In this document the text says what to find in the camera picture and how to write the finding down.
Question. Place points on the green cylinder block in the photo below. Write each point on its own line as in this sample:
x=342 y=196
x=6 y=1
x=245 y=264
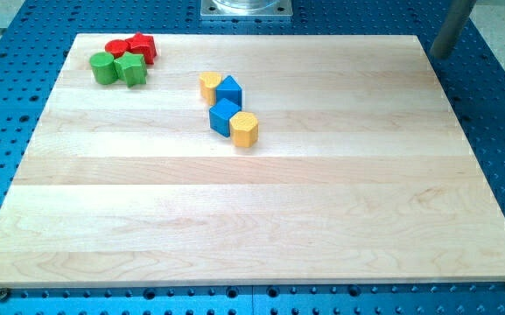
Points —
x=103 y=68

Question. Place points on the left board clamp screw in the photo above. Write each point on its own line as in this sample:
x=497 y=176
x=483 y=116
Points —
x=4 y=294

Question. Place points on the blue perforated metal table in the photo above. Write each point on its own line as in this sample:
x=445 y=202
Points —
x=35 y=39

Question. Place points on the green star block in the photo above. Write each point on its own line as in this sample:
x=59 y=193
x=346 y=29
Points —
x=131 y=69

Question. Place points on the blue triangle block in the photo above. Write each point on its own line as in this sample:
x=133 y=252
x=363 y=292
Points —
x=230 y=90

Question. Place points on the red star block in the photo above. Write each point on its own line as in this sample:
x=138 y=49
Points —
x=143 y=44

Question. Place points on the red cylinder block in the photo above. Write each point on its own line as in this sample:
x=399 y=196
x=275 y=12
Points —
x=117 y=47

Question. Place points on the blue cube block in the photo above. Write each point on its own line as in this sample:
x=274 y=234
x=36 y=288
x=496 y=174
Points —
x=220 y=115

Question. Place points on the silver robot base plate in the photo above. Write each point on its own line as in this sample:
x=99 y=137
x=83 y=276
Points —
x=219 y=9

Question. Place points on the yellow heart block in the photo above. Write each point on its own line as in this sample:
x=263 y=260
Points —
x=209 y=81

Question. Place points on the yellow hexagon block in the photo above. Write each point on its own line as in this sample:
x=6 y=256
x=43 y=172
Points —
x=244 y=129

